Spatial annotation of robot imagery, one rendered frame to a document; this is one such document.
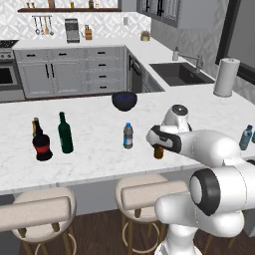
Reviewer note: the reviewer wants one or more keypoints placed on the white soap dispenser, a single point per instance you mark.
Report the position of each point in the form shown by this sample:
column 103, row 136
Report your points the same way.
column 175, row 54

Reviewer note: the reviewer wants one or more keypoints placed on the white wall socket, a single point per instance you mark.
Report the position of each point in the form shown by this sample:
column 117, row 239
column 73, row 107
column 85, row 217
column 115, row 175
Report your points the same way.
column 126, row 21

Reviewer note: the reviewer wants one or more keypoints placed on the small potted plant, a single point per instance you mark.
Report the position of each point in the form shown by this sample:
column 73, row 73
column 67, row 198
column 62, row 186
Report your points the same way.
column 145, row 36

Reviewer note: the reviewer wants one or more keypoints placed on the dark brown bottle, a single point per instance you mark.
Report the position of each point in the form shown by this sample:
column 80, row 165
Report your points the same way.
column 91, row 4

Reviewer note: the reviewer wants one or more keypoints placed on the rail with hanging tools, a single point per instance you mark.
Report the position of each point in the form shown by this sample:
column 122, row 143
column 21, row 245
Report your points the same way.
column 42, row 25

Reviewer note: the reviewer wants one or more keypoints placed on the black dishwasher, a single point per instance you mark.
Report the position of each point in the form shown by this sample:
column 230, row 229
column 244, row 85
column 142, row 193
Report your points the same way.
column 136, row 74

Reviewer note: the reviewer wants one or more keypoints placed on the grey tap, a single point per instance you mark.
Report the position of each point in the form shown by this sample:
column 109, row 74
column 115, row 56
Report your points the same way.
column 198, row 63

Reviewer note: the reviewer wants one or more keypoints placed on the black window frame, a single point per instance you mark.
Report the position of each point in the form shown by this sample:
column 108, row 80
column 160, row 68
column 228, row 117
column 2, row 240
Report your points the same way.
column 232, row 30

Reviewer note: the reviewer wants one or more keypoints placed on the dark green glass bottle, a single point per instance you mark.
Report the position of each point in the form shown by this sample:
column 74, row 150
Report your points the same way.
column 65, row 136

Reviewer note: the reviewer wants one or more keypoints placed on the yellow-brown glass bottle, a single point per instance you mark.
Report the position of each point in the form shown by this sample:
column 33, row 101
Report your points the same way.
column 34, row 128

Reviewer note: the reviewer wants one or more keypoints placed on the clear plastic water bottle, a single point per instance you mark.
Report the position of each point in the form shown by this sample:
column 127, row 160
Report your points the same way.
column 128, row 136
column 245, row 137

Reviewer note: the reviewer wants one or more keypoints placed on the small yellow jar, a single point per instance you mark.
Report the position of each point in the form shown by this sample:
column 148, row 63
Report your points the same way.
column 72, row 5

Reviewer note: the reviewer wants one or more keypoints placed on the grey base cupboards run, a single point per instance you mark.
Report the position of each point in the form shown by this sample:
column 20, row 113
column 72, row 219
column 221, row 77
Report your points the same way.
column 69, row 71

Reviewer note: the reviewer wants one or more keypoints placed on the black red round bottle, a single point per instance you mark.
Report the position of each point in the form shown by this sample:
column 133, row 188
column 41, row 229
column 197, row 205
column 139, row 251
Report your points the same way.
column 43, row 147

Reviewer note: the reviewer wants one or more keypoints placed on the beige bar stool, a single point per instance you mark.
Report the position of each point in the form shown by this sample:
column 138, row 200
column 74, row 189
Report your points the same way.
column 142, row 196
column 43, row 210

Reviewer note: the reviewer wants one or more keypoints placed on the brown wall shelf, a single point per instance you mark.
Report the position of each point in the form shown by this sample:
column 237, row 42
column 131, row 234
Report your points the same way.
column 69, row 10

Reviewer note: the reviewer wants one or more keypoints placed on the steel stove with oven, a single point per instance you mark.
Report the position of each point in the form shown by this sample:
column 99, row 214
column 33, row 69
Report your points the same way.
column 8, row 74

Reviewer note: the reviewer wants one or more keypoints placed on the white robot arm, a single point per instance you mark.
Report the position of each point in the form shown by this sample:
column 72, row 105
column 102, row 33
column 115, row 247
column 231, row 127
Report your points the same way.
column 212, row 146

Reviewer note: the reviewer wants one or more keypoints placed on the brown jar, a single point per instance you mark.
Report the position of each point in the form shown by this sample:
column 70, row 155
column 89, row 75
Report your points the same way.
column 51, row 4

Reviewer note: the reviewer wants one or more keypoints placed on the dark sink basin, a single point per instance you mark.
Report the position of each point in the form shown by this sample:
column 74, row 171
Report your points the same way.
column 181, row 73

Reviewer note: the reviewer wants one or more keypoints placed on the amber glass bottle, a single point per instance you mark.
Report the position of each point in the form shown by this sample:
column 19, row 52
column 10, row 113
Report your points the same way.
column 158, row 152

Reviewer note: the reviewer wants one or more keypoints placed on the brown knife block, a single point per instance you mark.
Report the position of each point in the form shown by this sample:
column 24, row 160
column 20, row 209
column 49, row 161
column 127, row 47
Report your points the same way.
column 88, row 34

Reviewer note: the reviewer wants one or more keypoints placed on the white paper towel roll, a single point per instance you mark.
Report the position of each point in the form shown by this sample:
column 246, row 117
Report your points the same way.
column 226, row 78

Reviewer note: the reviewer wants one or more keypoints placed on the black bowl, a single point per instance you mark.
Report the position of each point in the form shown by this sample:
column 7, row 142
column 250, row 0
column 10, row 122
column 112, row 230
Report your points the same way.
column 124, row 100

